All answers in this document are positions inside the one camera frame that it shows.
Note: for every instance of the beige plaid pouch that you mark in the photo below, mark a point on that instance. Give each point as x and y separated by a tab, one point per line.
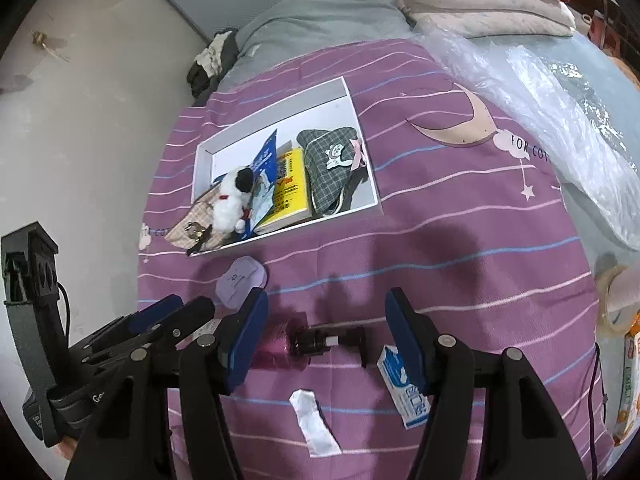
187	220

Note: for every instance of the white black plush dog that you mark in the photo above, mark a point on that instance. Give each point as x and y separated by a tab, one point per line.
227	205

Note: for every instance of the small blue white box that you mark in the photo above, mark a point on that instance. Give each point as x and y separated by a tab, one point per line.
412	410

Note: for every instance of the grey blanket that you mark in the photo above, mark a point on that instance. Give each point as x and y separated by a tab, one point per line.
325	15

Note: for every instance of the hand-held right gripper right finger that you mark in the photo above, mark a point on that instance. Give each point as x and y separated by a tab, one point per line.
405	340

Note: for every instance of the white paper packet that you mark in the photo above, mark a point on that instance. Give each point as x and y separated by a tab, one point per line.
312	420

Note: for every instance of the green plaid pouch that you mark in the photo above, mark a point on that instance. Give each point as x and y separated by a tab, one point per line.
325	180

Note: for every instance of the light blue bedsheet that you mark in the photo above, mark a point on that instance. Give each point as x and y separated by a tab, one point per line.
590	55

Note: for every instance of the clear tape roll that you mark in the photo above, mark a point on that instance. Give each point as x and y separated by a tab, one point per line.
625	285

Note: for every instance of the purple striped blanket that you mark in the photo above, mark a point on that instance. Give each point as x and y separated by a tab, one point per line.
450	240

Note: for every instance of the yellow box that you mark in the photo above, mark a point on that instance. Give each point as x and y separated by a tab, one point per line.
290	185

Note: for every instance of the orange white wipes pack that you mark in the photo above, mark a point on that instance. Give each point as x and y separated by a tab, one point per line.
631	385

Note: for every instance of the brass wall hook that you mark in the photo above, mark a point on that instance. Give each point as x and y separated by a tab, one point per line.
39	37

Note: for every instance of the dark crumpled clothes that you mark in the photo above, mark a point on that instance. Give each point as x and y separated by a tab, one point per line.
200	77

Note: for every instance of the light blue printed packet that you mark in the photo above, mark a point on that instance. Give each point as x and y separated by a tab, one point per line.
262	205

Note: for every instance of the lilac plastic case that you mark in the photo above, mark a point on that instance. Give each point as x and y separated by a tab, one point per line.
240	277

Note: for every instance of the clear plastic sheet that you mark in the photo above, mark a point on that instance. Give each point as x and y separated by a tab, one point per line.
550	90

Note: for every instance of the dark blue printed booklet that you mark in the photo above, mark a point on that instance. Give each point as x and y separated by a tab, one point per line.
265	160

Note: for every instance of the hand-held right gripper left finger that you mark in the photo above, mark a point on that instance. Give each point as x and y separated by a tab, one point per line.
245	340

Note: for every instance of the pink pump bottle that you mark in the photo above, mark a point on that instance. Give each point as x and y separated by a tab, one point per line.
275	342

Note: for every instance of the white shallow cardboard box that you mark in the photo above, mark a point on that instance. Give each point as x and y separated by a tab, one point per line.
250	130

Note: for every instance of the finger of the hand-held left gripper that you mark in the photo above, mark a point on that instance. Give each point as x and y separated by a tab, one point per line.
160	310
195	312

